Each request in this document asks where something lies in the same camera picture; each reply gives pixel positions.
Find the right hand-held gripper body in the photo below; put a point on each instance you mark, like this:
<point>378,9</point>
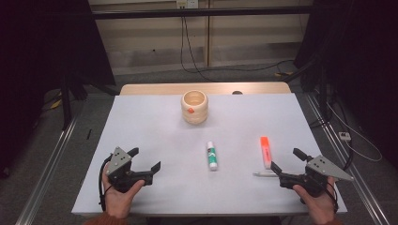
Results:
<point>322,170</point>

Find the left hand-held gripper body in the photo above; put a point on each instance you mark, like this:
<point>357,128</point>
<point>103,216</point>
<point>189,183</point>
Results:
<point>120,164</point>

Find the clear pen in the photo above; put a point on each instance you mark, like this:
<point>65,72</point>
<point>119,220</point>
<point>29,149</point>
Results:
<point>263,174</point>

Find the orange highlighter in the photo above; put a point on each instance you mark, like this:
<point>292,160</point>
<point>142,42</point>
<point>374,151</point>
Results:
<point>266,153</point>

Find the green white glue stick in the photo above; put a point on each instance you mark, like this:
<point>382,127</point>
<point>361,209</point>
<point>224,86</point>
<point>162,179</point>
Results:
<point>212,156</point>

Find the person's right hand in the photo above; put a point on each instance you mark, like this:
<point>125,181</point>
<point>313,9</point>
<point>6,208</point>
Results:
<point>317,204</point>

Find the person's left hand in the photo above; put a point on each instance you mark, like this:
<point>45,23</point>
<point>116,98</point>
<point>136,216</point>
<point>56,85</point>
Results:
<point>120,201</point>

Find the white power strip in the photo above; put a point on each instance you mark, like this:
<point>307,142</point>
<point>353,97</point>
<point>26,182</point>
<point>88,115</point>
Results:
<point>344,136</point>

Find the small black floor strip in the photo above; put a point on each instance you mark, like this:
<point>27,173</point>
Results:
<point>89,134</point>

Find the black metal stand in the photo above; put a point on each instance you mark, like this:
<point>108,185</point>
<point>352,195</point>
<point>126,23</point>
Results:
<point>66,103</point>

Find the black curtain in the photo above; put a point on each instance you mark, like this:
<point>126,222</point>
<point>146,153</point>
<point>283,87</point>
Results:
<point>47,47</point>
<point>359,62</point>

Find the black horizontal bar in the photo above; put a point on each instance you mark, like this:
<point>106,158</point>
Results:
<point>200,12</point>

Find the metal floor rail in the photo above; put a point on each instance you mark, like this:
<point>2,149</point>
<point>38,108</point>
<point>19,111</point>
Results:
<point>359,187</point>
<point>47,168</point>

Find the white wall socket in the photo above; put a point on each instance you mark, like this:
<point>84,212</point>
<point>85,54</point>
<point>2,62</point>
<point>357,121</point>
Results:
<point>187,3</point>

